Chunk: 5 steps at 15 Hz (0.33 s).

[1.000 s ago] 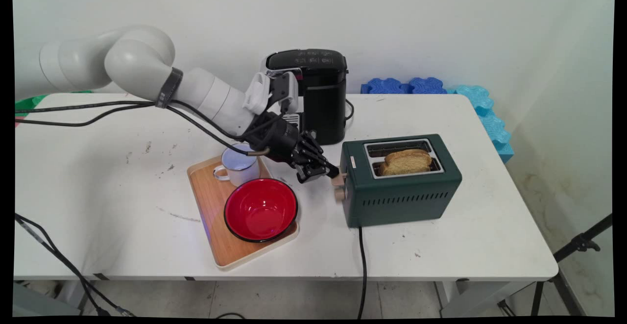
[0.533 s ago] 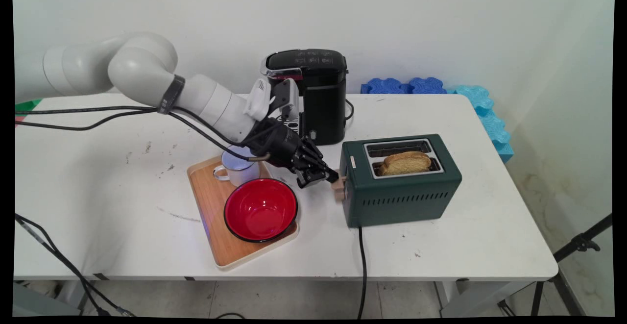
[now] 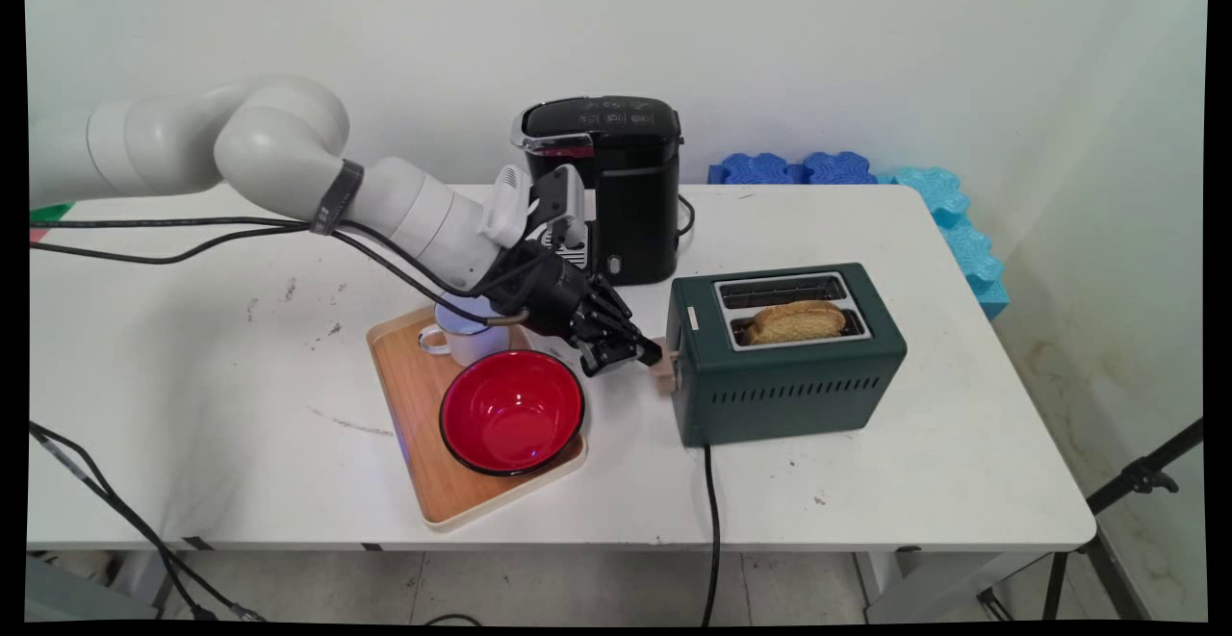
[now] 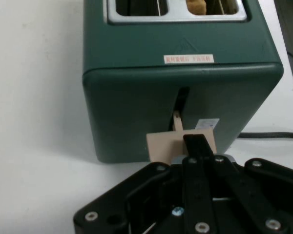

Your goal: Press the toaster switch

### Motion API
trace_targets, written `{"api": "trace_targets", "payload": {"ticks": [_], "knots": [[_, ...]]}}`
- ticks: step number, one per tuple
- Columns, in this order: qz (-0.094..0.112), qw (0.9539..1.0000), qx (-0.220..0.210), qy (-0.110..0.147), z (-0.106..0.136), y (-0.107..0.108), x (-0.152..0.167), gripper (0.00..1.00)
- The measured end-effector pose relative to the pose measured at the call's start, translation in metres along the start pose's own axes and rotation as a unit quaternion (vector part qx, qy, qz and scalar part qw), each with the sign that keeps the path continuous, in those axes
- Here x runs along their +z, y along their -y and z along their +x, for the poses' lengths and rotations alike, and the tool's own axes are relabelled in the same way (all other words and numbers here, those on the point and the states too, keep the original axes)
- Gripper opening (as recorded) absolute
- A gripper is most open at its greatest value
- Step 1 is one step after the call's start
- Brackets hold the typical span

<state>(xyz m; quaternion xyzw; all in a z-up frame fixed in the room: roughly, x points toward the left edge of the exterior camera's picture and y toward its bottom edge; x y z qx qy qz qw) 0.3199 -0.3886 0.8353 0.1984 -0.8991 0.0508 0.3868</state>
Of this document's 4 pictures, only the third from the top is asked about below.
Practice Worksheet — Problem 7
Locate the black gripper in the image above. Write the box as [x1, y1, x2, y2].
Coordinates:
[479, 240, 666, 378]

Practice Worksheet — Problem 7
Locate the red enamel bowl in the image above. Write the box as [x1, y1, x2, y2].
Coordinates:
[439, 348, 587, 478]

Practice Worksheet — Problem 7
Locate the black coffee machine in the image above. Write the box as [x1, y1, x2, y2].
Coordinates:
[510, 94, 685, 287]

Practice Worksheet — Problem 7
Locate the white enamel mug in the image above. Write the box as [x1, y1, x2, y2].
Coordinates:
[418, 295, 512, 369]

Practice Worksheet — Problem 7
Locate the dark green toaster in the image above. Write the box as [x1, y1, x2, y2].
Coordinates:
[666, 263, 909, 449]

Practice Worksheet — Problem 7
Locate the bread slice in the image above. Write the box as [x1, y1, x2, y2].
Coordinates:
[742, 299, 849, 346]

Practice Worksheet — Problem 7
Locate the blue foam mat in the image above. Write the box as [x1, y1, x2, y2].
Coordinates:
[708, 153, 811, 186]
[804, 151, 880, 186]

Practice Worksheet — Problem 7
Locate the wooden tray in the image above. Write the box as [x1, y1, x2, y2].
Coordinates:
[366, 305, 588, 532]

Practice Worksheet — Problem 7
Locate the cyan foam mat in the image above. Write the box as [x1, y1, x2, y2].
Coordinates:
[876, 166, 1012, 322]

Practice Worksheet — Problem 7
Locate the black tripod stand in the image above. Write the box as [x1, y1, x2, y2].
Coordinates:
[977, 419, 1205, 623]

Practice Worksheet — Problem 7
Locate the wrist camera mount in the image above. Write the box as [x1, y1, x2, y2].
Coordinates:
[477, 164, 591, 251]

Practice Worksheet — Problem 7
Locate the black toaster power cable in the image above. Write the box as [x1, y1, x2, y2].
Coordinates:
[702, 444, 724, 625]

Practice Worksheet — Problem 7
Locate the black velcro strap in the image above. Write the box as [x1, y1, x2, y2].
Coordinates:
[309, 159, 366, 237]

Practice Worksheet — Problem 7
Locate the white table leg frame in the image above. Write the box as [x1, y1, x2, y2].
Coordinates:
[852, 549, 1052, 623]

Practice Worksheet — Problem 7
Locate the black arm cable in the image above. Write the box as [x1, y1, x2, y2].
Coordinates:
[29, 216, 532, 326]
[29, 228, 314, 267]

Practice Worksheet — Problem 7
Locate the black floor cable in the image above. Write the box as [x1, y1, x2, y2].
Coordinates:
[28, 420, 266, 623]

